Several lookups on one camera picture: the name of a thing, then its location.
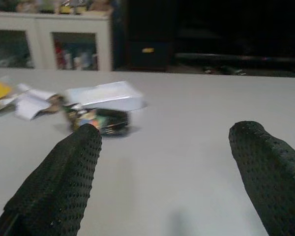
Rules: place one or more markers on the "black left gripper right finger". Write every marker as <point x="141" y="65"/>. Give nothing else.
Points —
<point x="268" y="172"/>

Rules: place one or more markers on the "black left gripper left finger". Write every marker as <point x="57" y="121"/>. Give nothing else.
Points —
<point x="64" y="177"/>

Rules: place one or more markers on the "black colourful snack wrapper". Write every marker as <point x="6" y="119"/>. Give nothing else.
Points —
<point x="113" y="121"/>

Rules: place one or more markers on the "crumpled white paper brown scraps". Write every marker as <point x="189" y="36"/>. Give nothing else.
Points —
<point x="32" y="103"/>

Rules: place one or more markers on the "white plastic tray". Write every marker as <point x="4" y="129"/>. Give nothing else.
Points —
<point x="108" y="96"/>

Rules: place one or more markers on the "white bottle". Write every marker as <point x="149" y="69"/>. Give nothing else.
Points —
<point x="68" y="61"/>

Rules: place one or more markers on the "red bottle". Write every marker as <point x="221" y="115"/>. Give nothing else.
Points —
<point x="59" y="52"/>

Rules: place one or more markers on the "white glass door cabinet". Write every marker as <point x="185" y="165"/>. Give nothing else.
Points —
<point x="41" y="27"/>

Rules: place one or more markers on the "yellow cabinet label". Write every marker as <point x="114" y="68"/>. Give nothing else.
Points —
<point x="147" y="50"/>

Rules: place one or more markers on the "black cabinet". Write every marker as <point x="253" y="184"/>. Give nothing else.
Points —
<point x="150" y="24"/>

